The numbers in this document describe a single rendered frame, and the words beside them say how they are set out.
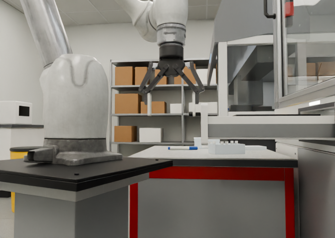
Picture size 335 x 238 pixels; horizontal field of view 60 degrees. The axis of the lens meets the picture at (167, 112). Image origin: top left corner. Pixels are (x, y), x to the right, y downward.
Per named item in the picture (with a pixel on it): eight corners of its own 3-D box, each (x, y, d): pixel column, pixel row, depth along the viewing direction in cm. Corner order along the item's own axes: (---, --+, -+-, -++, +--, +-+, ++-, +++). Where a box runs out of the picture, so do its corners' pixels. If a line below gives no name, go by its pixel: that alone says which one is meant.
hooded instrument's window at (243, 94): (217, 120, 171) (217, 44, 173) (208, 123, 348) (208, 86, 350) (429, 119, 158) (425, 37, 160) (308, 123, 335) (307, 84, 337)
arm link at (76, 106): (39, 138, 65) (43, 42, 66) (44, 136, 82) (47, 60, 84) (112, 139, 71) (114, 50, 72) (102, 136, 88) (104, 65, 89)
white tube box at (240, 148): (215, 154, 112) (215, 144, 112) (208, 152, 120) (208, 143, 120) (245, 153, 114) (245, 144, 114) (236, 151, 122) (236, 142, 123)
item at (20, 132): (-45, 197, 357) (-41, 99, 363) (15, 180, 471) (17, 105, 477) (9, 199, 348) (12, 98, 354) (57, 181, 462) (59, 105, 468)
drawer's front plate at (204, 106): (201, 145, 76) (201, 103, 76) (200, 140, 104) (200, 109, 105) (208, 145, 75) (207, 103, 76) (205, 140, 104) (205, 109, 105)
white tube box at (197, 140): (194, 148, 144) (194, 137, 144) (194, 147, 152) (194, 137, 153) (220, 148, 142) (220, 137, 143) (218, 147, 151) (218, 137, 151)
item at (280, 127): (208, 138, 77) (207, 116, 77) (206, 136, 103) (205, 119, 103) (369, 139, 73) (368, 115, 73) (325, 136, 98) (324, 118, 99)
